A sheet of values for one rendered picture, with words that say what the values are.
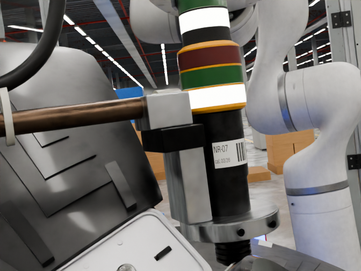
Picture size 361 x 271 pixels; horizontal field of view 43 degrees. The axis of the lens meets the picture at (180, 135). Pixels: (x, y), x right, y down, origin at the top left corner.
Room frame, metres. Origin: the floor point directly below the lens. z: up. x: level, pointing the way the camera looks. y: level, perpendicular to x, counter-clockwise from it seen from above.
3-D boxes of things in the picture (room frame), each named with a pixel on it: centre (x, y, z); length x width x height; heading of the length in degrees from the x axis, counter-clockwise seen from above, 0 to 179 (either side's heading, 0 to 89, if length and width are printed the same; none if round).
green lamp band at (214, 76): (0.31, -0.03, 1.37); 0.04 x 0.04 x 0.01
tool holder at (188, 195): (0.31, -0.02, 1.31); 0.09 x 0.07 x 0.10; 114
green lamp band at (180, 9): (0.31, -0.03, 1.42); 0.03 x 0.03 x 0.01
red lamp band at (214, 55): (0.31, -0.03, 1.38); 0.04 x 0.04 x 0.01
